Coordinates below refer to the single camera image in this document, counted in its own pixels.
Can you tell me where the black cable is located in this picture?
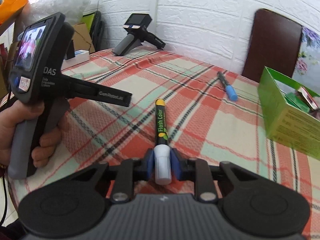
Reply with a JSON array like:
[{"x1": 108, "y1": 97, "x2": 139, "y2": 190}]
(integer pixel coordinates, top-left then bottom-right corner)
[{"x1": 0, "y1": 174, "x2": 9, "y2": 228}]

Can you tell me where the black adapter block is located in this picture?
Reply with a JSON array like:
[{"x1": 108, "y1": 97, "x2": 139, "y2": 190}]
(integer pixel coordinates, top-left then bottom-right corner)
[{"x1": 65, "y1": 40, "x2": 75, "y2": 60}]

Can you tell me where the spare handheld gripper device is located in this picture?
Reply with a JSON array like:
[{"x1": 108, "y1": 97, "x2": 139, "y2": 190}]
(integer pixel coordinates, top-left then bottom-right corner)
[{"x1": 112, "y1": 13, "x2": 166, "y2": 56}]

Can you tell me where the small brown cardboard box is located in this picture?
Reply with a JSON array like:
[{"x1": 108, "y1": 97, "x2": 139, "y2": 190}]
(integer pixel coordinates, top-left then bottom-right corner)
[{"x1": 73, "y1": 23, "x2": 95, "y2": 54}]

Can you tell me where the white power strip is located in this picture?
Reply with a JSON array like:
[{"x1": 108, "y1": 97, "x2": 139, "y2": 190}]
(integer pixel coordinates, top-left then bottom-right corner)
[{"x1": 61, "y1": 50, "x2": 90, "y2": 70}]

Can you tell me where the blue capped black marker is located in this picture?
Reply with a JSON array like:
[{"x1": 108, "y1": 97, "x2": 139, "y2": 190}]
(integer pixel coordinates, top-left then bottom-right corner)
[{"x1": 217, "y1": 72, "x2": 238, "y2": 101}]

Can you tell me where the yellow black flash color marker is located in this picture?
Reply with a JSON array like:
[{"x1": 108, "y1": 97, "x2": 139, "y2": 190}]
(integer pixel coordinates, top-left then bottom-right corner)
[{"x1": 153, "y1": 99, "x2": 172, "y2": 185}]

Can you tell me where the green cardboard tray box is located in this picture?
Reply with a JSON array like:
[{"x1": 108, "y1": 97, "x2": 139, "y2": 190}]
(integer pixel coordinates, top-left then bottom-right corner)
[{"x1": 258, "y1": 67, "x2": 319, "y2": 160}]

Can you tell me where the plaid red green blanket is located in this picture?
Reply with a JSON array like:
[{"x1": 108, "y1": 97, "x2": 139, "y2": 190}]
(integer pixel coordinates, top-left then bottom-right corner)
[{"x1": 9, "y1": 47, "x2": 319, "y2": 239}]

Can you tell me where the clear plastic bag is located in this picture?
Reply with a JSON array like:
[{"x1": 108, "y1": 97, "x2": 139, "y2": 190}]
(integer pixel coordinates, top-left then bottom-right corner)
[{"x1": 20, "y1": 0, "x2": 90, "y2": 27}]

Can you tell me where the floral plastic bedding bag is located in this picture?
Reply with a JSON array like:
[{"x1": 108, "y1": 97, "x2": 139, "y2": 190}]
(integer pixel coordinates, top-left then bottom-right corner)
[{"x1": 292, "y1": 27, "x2": 320, "y2": 94}]

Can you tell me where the small green carton box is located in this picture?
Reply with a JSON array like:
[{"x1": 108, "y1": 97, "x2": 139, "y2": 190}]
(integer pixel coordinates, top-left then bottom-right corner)
[{"x1": 284, "y1": 92, "x2": 310, "y2": 113}]

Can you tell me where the person's left hand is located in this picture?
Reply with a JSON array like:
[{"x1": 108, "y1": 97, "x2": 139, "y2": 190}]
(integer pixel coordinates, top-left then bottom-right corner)
[{"x1": 1, "y1": 101, "x2": 69, "y2": 168}]

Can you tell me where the orange bag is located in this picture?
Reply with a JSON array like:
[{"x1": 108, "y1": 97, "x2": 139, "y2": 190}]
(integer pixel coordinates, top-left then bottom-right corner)
[{"x1": 0, "y1": 0, "x2": 28, "y2": 24}]

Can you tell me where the dark brown wooden headboard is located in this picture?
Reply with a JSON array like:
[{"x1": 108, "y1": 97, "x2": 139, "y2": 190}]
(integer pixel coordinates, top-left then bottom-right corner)
[{"x1": 242, "y1": 9, "x2": 303, "y2": 82}]

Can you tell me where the red blue card pack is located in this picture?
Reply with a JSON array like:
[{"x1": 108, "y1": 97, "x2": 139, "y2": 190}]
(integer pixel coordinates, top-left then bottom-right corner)
[{"x1": 297, "y1": 86, "x2": 319, "y2": 111}]

